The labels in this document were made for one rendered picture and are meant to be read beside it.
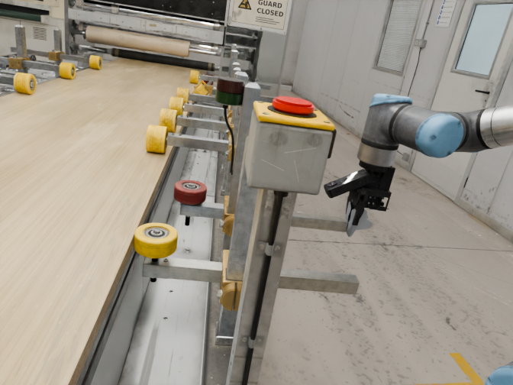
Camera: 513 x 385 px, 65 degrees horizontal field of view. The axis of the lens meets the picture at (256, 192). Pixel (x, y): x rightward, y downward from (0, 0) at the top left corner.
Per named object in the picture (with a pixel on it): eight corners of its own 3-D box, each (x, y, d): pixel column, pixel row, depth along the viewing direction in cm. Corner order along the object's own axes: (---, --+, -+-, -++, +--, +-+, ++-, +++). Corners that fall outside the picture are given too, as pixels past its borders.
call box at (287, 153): (304, 177, 45) (319, 108, 42) (317, 203, 38) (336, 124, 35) (243, 169, 44) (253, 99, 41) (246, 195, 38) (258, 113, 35)
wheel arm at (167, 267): (350, 289, 86) (356, 272, 84) (355, 299, 83) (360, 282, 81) (145, 270, 81) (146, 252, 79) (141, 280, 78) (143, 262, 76)
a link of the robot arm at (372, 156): (367, 147, 94) (355, 137, 103) (362, 166, 96) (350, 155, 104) (403, 152, 95) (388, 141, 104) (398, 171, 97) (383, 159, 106)
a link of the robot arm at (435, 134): (477, 118, 84) (429, 105, 93) (442, 116, 78) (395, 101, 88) (462, 160, 87) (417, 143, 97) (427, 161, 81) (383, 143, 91)
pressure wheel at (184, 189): (203, 219, 108) (208, 179, 103) (201, 234, 100) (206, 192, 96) (173, 216, 107) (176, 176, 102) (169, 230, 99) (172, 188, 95)
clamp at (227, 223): (240, 214, 109) (243, 196, 107) (242, 238, 96) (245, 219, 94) (220, 211, 108) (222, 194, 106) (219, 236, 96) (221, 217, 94)
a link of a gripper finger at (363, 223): (369, 243, 106) (378, 211, 102) (347, 241, 105) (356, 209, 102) (365, 237, 109) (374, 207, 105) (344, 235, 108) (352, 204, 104)
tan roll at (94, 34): (250, 66, 341) (253, 51, 337) (251, 67, 330) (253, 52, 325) (76, 39, 324) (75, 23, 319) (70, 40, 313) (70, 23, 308)
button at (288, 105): (307, 116, 41) (310, 99, 40) (314, 125, 37) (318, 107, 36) (268, 111, 40) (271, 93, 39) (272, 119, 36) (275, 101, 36)
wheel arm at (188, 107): (291, 124, 173) (293, 116, 172) (293, 126, 170) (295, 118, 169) (175, 108, 167) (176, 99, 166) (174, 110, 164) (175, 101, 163)
